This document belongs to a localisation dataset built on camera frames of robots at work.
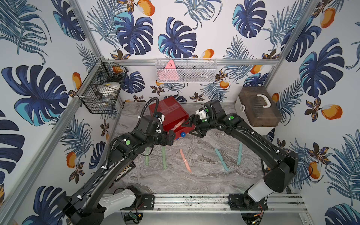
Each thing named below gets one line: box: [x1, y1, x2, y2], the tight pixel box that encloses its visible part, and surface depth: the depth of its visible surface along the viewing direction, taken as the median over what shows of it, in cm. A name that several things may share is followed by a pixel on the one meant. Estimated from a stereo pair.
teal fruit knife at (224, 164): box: [215, 148, 230, 172], surface depth 92 cm
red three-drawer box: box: [148, 96, 195, 141], surface depth 89 cm
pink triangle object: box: [157, 59, 180, 81], surface depth 91 cm
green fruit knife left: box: [145, 146, 150, 167], surface depth 92 cm
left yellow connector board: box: [114, 160, 137, 182], surface depth 87 cm
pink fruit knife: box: [179, 148, 192, 173], surface depth 90 cm
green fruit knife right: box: [162, 145, 167, 170], surface depth 92 cm
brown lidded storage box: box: [234, 86, 283, 136], surface depth 97 cm
